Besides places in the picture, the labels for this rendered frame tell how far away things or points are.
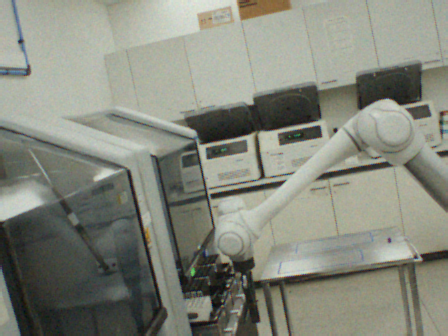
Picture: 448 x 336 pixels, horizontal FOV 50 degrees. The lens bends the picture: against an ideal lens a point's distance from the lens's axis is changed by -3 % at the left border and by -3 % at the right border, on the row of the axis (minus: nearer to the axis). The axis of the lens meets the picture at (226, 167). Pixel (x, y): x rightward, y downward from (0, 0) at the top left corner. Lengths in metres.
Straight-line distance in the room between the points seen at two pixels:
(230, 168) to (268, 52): 1.01
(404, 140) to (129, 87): 3.33
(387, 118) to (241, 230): 0.51
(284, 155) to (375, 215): 0.86
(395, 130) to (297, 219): 2.68
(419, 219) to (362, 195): 0.49
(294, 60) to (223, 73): 0.60
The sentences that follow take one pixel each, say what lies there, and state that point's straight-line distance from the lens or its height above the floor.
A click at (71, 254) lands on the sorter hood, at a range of 1.02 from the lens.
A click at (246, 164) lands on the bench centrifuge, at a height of 1.05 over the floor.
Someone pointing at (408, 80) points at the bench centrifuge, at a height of 1.44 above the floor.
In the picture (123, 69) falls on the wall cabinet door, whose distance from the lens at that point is 4.47.
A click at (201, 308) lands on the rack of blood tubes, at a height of 0.86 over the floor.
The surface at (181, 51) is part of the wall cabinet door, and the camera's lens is 4.33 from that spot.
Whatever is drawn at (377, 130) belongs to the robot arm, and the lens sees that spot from 1.41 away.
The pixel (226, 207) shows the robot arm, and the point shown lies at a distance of 1.62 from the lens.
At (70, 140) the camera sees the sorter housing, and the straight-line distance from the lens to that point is 1.44.
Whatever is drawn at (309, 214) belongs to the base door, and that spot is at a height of 0.56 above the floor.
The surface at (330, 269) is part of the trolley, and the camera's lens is 1.99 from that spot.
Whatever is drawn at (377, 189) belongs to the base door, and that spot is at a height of 0.66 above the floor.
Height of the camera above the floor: 1.50
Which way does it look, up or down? 6 degrees down
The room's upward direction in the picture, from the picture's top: 12 degrees counter-clockwise
